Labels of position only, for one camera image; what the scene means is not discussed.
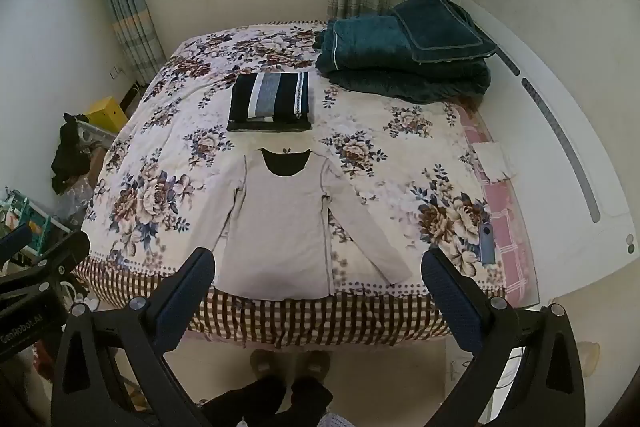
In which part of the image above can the black cloth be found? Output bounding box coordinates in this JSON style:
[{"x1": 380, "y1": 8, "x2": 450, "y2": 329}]
[{"x1": 50, "y1": 112, "x2": 93, "y2": 195}]

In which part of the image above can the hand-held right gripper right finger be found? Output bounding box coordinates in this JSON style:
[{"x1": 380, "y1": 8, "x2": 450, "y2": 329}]
[{"x1": 421, "y1": 248, "x2": 587, "y2": 427}]

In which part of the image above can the beige long-sleeve shirt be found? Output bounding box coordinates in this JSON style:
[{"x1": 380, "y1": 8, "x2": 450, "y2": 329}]
[{"x1": 192, "y1": 147, "x2": 413, "y2": 300}]

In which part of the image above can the person's left slipper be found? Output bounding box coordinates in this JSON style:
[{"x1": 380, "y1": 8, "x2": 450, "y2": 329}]
[{"x1": 250, "y1": 349, "x2": 282, "y2": 379}]

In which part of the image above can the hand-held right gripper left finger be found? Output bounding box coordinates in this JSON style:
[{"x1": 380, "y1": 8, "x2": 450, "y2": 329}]
[{"x1": 50, "y1": 247, "x2": 218, "y2": 427}]

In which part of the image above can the person's right leg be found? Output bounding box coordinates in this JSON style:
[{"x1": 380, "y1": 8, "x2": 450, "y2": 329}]
[{"x1": 289, "y1": 377, "x2": 334, "y2": 427}]

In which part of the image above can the blue phone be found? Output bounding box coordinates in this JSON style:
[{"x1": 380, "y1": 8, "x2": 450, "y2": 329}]
[{"x1": 477, "y1": 223, "x2": 497, "y2": 265}]

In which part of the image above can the clear plastic bag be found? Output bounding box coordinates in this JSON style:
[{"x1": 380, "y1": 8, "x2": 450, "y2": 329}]
[{"x1": 54, "y1": 179, "x2": 97, "y2": 229}]

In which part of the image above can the white folded cloth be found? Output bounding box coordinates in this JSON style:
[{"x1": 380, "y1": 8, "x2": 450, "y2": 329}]
[{"x1": 470, "y1": 142, "x2": 518, "y2": 184}]

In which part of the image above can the white plastic rack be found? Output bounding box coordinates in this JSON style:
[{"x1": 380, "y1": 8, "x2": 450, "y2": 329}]
[{"x1": 75, "y1": 117, "x2": 119, "y2": 154}]

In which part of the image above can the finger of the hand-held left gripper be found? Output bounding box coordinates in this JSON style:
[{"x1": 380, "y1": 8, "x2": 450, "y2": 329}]
[
  {"x1": 0, "y1": 231, "x2": 92, "y2": 308},
  {"x1": 0, "y1": 224, "x2": 35, "y2": 264}
]

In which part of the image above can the pink checked bed sheet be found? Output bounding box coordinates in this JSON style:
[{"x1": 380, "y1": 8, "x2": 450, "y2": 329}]
[{"x1": 452, "y1": 102, "x2": 541, "y2": 308}]

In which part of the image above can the person's leg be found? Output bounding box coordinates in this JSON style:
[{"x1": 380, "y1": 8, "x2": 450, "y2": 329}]
[
  {"x1": 202, "y1": 374, "x2": 290, "y2": 427},
  {"x1": 289, "y1": 377, "x2": 334, "y2": 427}
]

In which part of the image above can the white bed headboard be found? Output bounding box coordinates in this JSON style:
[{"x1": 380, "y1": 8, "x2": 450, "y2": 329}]
[{"x1": 450, "y1": 0, "x2": 638, "y2": 303}]

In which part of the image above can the floral blanket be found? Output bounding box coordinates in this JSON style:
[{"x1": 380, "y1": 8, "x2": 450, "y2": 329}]
[{"x1": 72, "y1": 21, "x2": 506, "y2": 350}]

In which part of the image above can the dark striped folded garment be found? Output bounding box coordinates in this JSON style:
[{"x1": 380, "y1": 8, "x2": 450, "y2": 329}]
[{"x1": 226, "y1": 71, "x2": 313, "y2": 134}]

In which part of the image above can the teal folded quilt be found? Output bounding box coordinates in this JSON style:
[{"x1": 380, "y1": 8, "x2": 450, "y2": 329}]
[{"x1": 314, "y1": 12, "x2": 493, "y2": 104}]

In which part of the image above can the teal pillow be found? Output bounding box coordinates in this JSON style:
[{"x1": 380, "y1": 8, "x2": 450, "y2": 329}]
[{"x1": 390, "y1": 0, "x2": 498, "y2": 65}]

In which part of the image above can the person's left leg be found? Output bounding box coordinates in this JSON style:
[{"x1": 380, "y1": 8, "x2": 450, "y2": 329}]
[{"x1": 202, "y1": 374, "x2": 290, "y2": 427}]

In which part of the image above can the person's right slipper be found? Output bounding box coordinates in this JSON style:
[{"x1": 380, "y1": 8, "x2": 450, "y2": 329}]
[{"x1": 301, "y1": 349, "x2": 332, "y2": 380}]

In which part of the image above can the yellow box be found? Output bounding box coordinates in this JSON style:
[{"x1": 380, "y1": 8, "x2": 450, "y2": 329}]
[{"x1": 86, "y1": 96, "x2": 130, "y2": 132}]

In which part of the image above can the person's slipper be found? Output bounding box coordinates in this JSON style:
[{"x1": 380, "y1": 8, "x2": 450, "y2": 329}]
[
  {"x1": 301, "y1": 349, "x2": 332, "y2": 380},
  {"x1": 250, "y1": 349, "x2": 282, "y2": 379}
]

